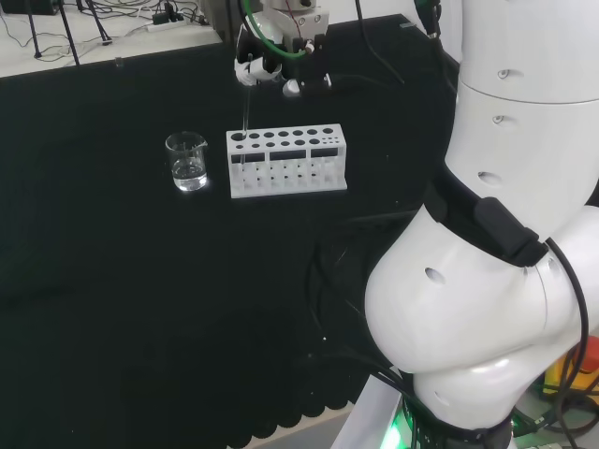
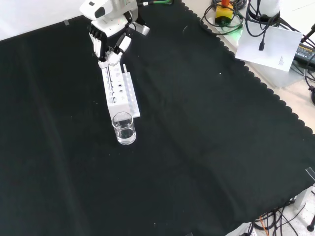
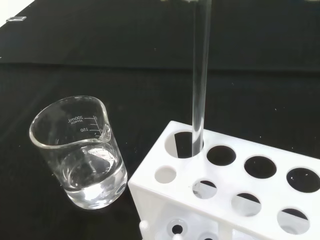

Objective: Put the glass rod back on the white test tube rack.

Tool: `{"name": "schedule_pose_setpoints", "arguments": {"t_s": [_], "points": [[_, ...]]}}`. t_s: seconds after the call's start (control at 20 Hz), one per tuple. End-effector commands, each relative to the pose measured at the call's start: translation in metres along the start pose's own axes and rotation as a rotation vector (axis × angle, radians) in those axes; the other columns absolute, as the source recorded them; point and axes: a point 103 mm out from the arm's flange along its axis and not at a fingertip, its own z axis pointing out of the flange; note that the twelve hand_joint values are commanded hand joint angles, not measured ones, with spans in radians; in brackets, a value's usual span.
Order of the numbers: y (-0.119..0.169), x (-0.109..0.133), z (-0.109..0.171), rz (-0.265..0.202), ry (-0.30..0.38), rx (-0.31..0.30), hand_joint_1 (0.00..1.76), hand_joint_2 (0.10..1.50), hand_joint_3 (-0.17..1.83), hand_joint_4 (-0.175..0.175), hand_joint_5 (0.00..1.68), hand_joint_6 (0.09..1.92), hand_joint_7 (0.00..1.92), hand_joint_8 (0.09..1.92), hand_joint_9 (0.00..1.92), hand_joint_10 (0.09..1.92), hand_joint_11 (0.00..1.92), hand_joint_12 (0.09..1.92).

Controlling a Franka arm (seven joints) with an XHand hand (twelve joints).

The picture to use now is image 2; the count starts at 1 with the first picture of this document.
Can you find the grey tape strip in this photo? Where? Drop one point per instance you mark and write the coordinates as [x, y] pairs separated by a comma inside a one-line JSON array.
[[66, 22]]

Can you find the black power adapter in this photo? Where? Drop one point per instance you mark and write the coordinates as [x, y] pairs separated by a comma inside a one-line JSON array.
[[305, 52]]

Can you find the yellow stop button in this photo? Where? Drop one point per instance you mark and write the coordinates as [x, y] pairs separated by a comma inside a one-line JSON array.
[[224, 13]]

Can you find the white test tube rack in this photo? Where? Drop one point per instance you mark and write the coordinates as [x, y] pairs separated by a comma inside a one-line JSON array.
[[118, 98]]

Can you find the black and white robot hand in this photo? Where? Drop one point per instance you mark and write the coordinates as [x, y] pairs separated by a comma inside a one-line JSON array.
[[101, 44]]

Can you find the clear glass rod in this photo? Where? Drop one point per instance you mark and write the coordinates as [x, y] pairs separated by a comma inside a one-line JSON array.
[[110, 79]]

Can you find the black bench cloth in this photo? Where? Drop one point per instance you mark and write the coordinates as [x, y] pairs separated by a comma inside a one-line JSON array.
[[184, 135]]

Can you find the black stand leg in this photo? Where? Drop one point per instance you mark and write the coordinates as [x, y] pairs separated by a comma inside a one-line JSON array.
[[311, 218]]

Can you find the clear glass beaker with water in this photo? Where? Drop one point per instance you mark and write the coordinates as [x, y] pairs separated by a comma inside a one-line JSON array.
[[124, 130]]

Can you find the clear tape strip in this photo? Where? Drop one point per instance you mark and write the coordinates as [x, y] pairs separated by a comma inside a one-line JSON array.
[[310, 172]]

